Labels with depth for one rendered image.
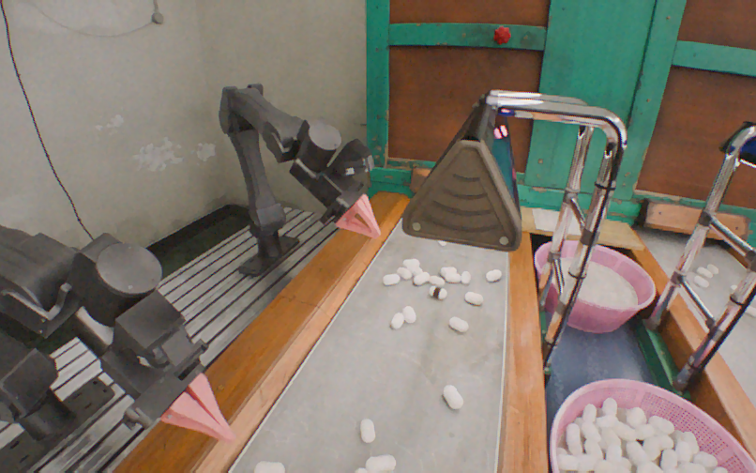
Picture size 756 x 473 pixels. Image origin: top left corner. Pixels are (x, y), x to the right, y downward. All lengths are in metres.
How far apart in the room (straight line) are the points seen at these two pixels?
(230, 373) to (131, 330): 0.25
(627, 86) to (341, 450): 1.01
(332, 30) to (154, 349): 1.95
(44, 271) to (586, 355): 0.81
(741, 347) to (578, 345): 0.31
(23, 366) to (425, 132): 1.01
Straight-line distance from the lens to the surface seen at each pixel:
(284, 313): 0.60
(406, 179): 1.06
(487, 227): 0.21
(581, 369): 0.70
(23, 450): 0.74
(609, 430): 0.55
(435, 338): 0.58
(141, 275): 0.34
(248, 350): 0.55
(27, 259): 0.42
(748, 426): 0.66
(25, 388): 0.63
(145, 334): 0.31
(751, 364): 0.83
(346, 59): 2.04
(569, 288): 0.51
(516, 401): 0.49
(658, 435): 0.61
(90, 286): 0.35
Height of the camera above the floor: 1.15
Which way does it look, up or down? 29 degrees down
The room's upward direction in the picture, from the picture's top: straight up
